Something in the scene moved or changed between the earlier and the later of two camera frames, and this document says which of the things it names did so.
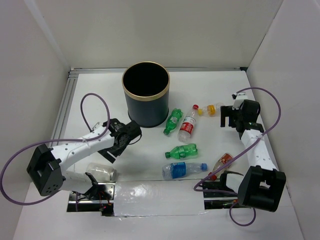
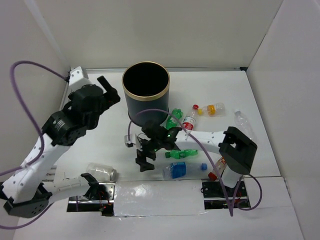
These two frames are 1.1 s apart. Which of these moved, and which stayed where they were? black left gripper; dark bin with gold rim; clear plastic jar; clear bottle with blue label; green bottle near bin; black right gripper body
Moved: black left gripper; black right gripper body
Stayed: clear plastic jar; clear bottle with blue label; green bottle near bin; dark bin with gold rim
